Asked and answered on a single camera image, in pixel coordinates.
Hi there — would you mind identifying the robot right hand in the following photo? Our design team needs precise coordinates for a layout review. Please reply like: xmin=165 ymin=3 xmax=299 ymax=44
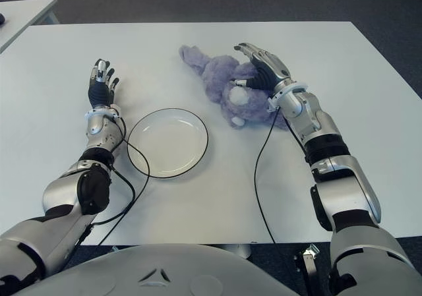
xmin=232 ymin=42 xmax=293 ymax=94

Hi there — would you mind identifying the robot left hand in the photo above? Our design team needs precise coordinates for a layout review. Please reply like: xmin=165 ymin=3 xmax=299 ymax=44
xmin=88 ymin=58 xmax=120 ymax=109

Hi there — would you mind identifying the purple plush bunny doll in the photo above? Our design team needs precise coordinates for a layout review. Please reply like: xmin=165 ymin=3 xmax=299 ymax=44
xmin=179 ymin=44 xmax=287 ymax=132

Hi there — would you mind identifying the white plate black rim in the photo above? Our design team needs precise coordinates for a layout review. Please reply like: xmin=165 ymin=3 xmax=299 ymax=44
xmin=127 ymin=107 xmax=209 ymax=179

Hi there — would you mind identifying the white side table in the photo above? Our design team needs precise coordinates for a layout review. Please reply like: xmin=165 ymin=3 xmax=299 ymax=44
xmin=0 ymin=0 xmax=59 ymax=55

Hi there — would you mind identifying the grey robot torso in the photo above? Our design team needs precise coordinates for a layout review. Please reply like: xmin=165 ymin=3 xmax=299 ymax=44
xmin=18 ymin=243 xmax=293 ymax=296

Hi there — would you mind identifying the metal table clamp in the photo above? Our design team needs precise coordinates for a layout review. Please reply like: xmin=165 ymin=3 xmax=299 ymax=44
xmin=294 ymin=243 xmax=322 ymax=296

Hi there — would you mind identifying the black right forearm cable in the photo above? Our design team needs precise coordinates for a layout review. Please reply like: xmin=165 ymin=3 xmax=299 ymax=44
xmin=286 ymin=119 xmax=307 ymax=154

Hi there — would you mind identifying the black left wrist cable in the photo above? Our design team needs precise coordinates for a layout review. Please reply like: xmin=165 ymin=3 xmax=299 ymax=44
xmin=97 ymin=115 xmax=152 ymax=246

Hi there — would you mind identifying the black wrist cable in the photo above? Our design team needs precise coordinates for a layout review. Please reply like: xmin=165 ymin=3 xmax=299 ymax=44
xmin=97 ymin=115 xmax=152 ymax=246
xmin=253 ymin=106 xmax=280 ymax=245

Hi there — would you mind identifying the black left elbow cable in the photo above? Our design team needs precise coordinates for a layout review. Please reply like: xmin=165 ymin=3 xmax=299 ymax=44
xmin=92 ymin=169 xmax=136 ymax=226

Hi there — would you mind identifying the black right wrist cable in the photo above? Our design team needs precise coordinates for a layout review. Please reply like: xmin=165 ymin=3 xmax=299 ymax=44
xmin=253 ymin=106 xmax=280 ymax=245

